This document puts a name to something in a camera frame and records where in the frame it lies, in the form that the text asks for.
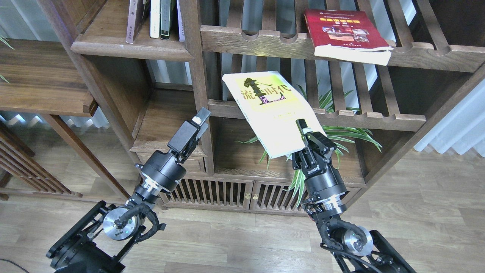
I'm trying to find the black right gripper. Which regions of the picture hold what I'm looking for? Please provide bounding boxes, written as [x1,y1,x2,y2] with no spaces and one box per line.
[293,119,346,209]

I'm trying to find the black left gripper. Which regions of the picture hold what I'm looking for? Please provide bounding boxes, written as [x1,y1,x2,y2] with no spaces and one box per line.
[136,107,211,194]

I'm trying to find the yellow green book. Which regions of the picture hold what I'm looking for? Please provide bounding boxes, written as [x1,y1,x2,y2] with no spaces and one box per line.
[222,71,323,158]

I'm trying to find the maroon book white characters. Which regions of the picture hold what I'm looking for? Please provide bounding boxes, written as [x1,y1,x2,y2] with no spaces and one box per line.
[126,0,150,44]

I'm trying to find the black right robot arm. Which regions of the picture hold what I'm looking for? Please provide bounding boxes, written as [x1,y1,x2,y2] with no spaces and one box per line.
[293,119,414,273]

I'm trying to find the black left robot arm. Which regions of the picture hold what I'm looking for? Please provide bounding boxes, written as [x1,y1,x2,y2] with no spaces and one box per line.
[46,108,211,273]

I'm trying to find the red book on shelf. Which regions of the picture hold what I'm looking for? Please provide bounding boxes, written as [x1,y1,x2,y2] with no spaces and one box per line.
[304,9,393,66]

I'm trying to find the spider plant green leaves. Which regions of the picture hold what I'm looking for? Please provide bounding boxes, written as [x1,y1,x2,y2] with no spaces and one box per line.
[239,82,382,207]

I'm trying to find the dark wooden bookshelf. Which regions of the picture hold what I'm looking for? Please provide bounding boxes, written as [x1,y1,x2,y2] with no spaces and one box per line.
[38,0,484,214]

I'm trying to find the pale upright book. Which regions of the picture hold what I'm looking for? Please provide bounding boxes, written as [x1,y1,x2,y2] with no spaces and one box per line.
[176,0,185,42]

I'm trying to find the white upright book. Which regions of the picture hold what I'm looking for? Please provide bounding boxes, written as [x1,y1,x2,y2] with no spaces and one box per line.
[150,0,161,39]

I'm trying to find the white curtain right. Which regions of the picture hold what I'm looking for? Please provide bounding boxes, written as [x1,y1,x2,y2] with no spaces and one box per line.
[414,80,485,157]

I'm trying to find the wooden side table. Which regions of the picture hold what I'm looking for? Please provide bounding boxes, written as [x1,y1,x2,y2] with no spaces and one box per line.
[1,39,129,199]

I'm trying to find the black floor cable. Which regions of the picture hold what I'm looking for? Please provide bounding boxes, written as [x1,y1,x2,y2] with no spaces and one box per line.
[0,259,30,273]

